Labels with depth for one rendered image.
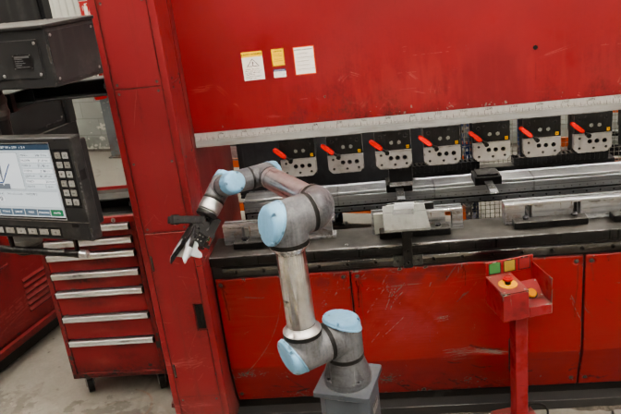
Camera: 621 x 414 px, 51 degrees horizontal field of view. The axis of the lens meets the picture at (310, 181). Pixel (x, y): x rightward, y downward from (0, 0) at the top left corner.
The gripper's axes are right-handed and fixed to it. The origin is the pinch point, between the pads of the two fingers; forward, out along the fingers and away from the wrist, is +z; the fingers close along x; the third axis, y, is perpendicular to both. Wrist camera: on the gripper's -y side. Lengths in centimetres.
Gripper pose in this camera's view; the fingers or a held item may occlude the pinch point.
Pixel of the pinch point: (175, 262)
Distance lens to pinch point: 220.1
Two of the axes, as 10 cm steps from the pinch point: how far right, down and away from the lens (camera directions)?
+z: -3.9, 8.6, -3.3
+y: 7.8, 5.0, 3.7
